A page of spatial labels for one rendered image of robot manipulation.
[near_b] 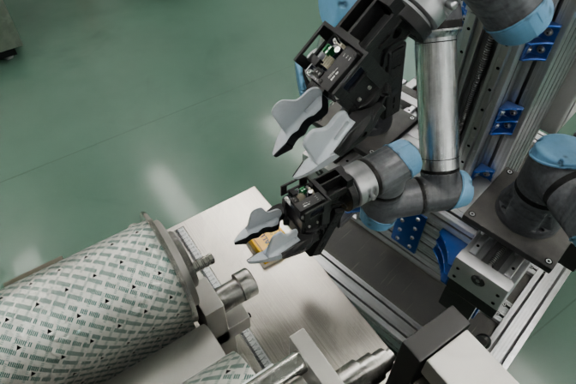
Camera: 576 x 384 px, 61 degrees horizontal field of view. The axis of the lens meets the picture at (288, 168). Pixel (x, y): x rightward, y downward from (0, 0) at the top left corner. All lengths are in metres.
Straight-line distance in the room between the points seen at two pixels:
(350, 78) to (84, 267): 0.34
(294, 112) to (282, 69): 2.46
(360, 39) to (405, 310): 1.36
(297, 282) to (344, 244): 0.91
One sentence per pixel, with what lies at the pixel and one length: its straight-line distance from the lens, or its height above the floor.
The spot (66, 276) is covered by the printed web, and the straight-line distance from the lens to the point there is 0.58.
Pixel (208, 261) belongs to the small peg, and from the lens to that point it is 0.61.
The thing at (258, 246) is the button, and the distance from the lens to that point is 1.02.
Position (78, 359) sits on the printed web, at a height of 1.27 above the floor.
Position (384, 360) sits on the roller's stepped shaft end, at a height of 1.34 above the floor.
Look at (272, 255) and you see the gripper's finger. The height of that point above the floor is 1.10.
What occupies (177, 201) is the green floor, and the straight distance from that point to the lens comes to 2.33.
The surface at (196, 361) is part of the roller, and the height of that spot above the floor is 1.23.
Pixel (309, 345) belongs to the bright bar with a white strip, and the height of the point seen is 1.46.
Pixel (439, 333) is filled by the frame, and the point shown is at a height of 1.44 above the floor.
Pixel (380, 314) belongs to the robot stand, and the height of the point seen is 0.23.
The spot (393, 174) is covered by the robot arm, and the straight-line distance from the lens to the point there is 0.88.
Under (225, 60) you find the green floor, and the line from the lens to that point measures 3.11.
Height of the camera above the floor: 1.77
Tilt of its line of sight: 47 degrees down
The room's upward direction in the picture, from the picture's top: straight up
